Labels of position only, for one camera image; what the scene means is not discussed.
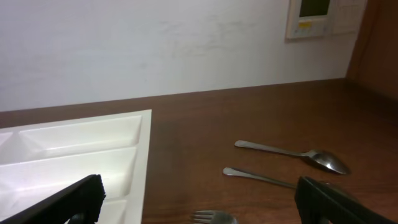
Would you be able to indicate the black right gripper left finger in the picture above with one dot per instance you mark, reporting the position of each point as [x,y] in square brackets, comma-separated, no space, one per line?
[78,203]

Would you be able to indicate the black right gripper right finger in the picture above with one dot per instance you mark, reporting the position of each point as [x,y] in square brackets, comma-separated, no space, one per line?
[318,203]

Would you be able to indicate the steel tablespoon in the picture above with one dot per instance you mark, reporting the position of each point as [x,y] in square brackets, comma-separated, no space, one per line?
[230,171]
[321,159]

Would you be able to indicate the steel fork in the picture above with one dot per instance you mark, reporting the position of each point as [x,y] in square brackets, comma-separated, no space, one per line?
[212,217]

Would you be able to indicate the white plastic cutlery tray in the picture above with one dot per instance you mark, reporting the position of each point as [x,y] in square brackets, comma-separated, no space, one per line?
[38,160]

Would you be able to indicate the white wall control panel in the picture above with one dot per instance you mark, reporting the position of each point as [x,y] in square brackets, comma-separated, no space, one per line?
[319,18]

